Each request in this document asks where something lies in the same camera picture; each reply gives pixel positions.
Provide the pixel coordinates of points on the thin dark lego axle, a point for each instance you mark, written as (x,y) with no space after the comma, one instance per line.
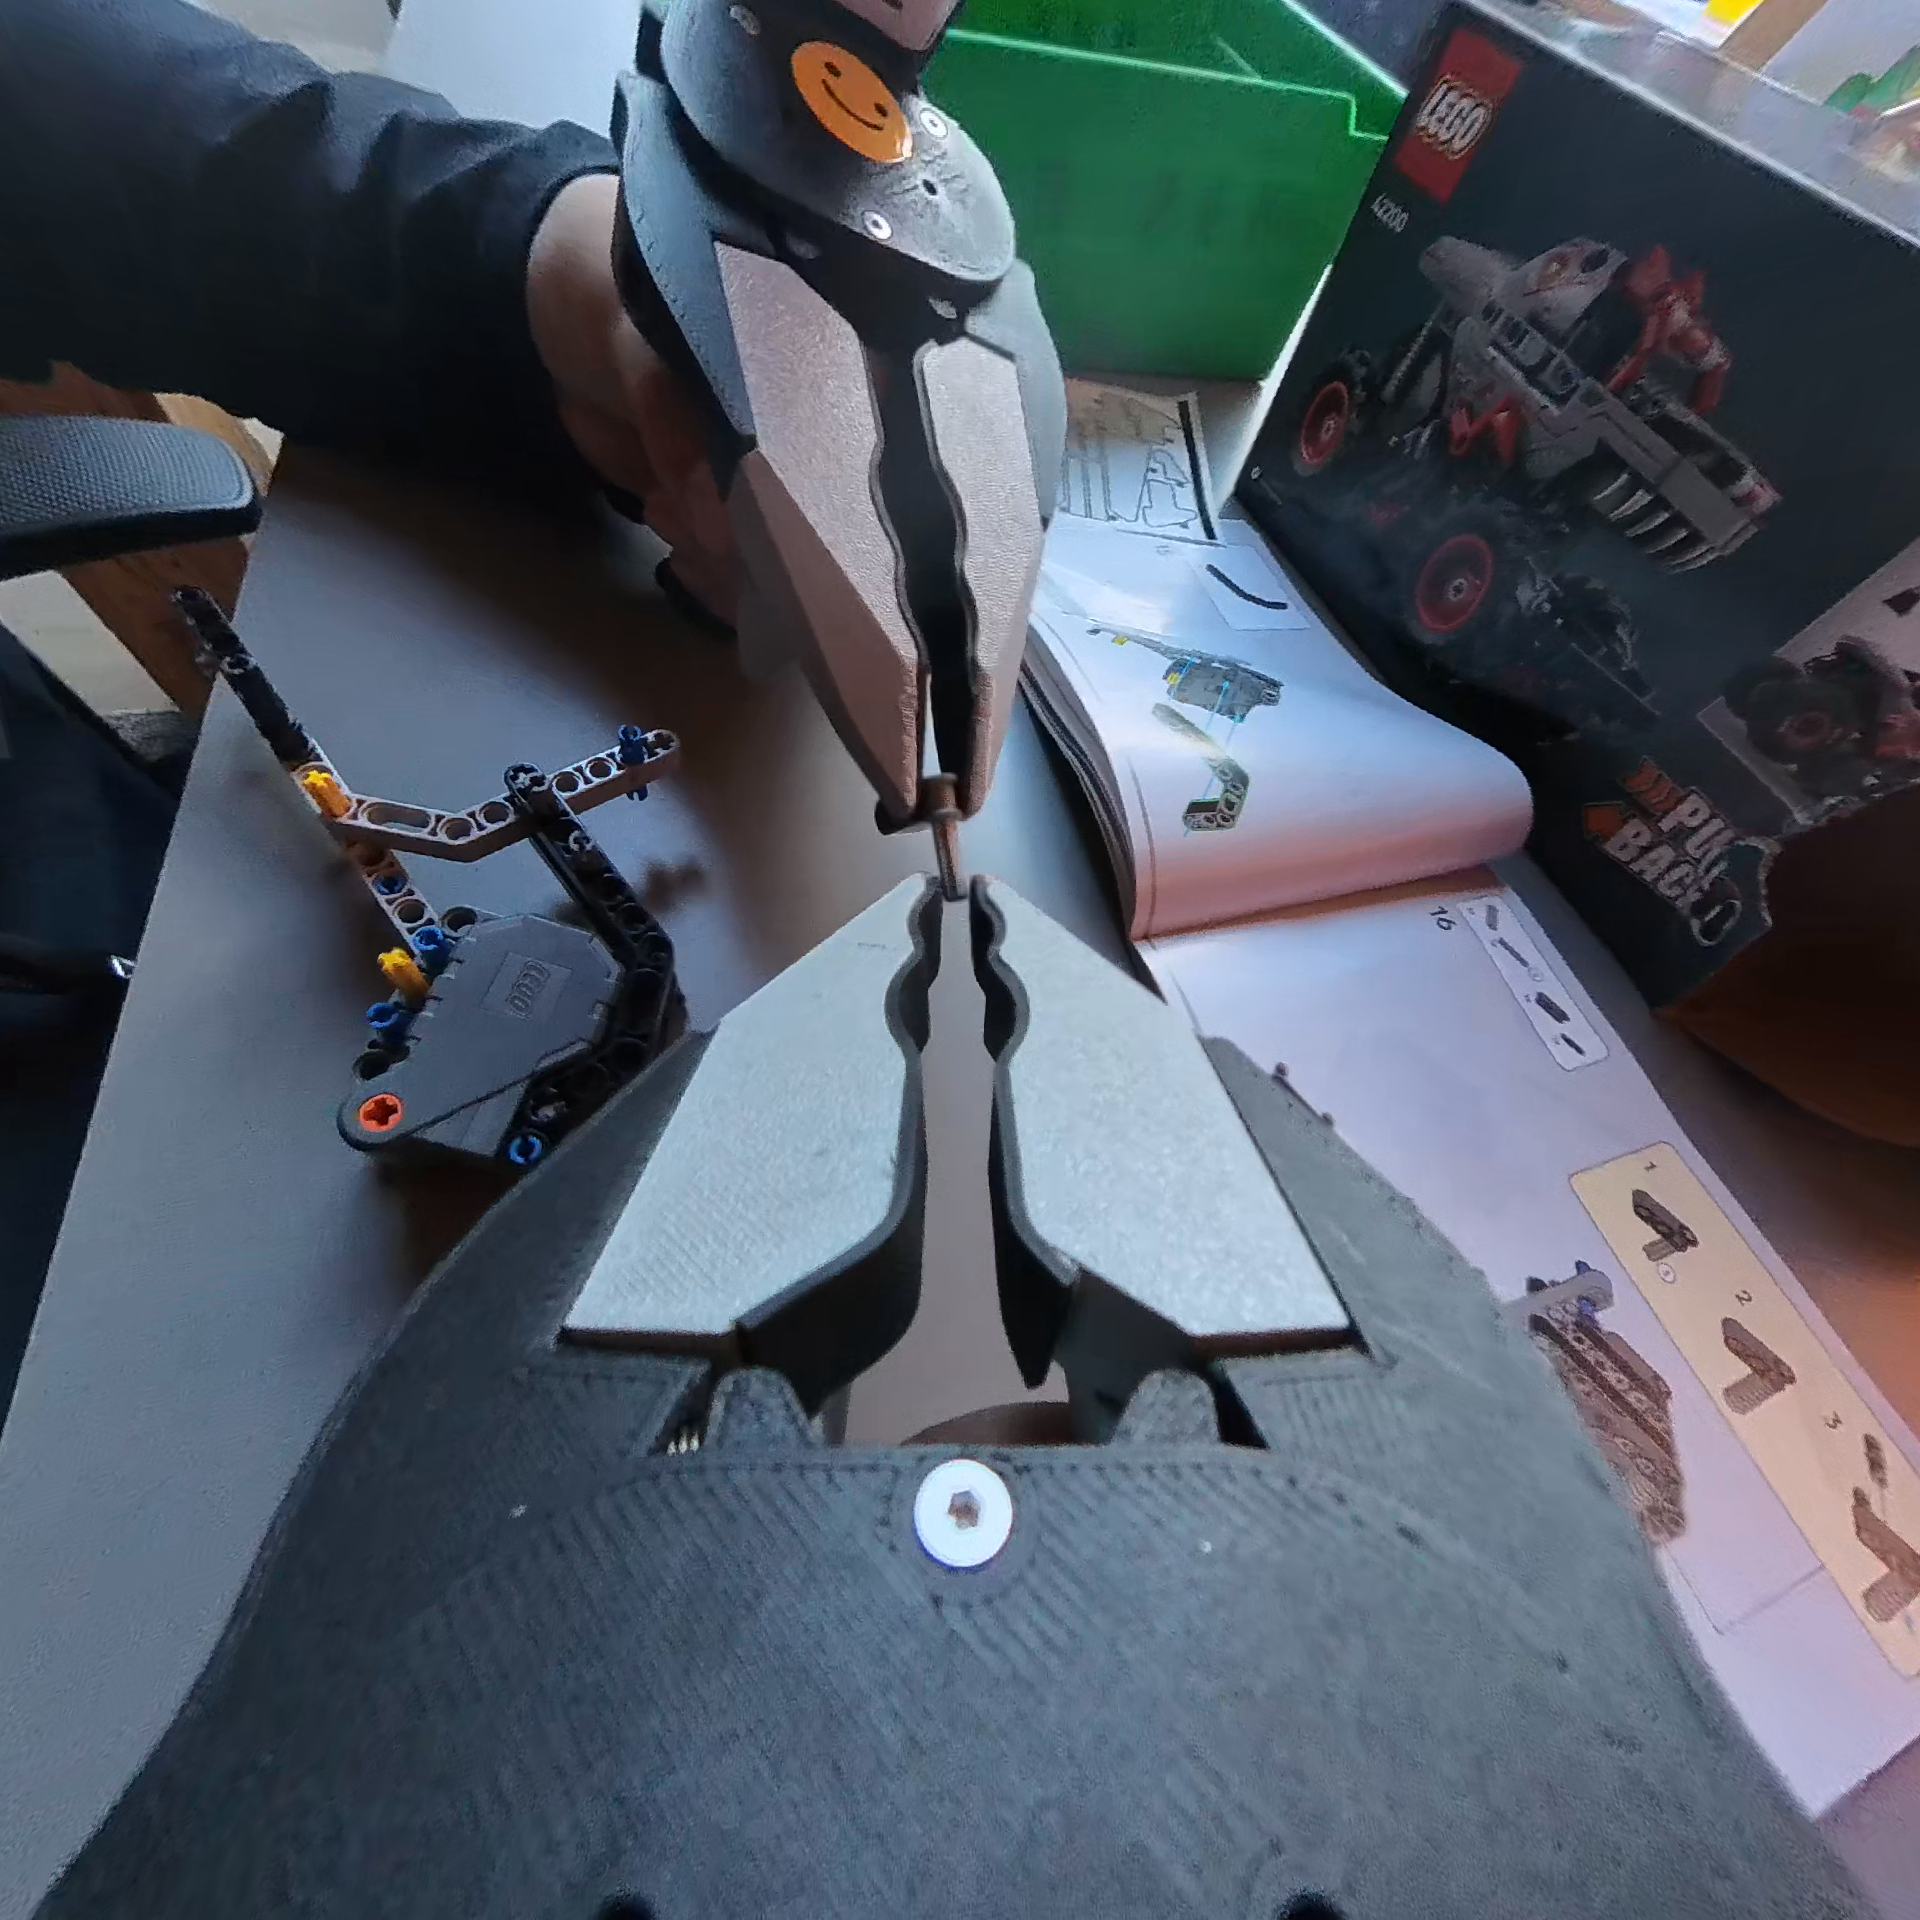
(946,856)

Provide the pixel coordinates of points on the green plastic bin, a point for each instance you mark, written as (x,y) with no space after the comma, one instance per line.
(1172,212)

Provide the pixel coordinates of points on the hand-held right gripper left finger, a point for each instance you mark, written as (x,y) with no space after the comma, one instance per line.
(748,1171)

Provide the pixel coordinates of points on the person's left forearm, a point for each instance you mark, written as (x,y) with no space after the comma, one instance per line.
(301,193)

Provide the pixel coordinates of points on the lego instruction booklet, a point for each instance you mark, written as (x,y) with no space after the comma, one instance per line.
(1350,782)

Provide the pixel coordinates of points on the dark lego set box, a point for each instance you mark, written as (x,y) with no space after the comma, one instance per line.
(1575,451)

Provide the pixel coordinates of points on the grey and black lego assembly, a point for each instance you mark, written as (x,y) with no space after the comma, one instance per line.
(512,1003)

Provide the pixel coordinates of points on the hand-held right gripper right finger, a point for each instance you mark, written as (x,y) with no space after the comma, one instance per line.
(1172,1171)

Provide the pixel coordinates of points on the black chair armrest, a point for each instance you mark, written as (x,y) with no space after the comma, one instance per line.
(118,487)

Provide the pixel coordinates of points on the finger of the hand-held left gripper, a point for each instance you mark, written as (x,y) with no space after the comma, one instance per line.
(811,451)
(996,512)

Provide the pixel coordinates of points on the person's left hand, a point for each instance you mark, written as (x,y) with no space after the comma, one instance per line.
(631,437)

